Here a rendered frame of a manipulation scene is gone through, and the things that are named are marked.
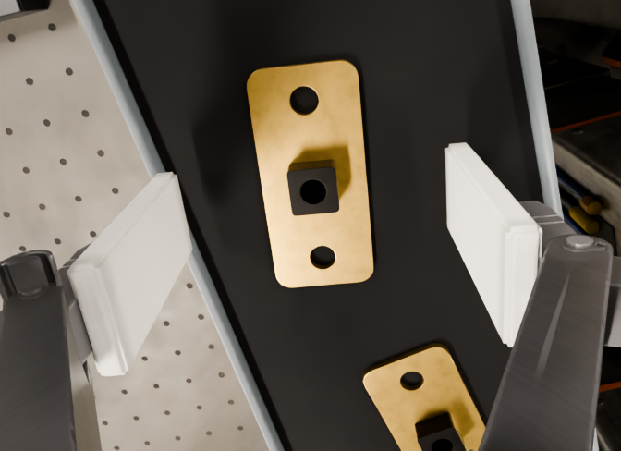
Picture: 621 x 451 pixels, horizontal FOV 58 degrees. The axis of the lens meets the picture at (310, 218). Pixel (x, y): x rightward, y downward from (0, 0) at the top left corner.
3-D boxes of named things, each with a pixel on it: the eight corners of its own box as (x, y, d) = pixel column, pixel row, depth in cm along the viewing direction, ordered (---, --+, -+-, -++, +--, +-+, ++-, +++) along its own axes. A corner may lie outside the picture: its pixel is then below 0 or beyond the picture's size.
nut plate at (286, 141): (373, 276, 22) (376, 292, 21) (278, 285, 22) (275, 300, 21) (356, 57, 19) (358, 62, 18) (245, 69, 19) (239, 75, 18)
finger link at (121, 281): (127, 377, 13) (97, 379, 13) (194, 250, 20) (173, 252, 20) (95, 266, 12) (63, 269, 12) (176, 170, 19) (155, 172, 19)
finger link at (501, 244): (507, 230, 12) (544, 226, 12) (444, 143, 18) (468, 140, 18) (505, 350, 13) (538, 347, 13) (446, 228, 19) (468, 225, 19)
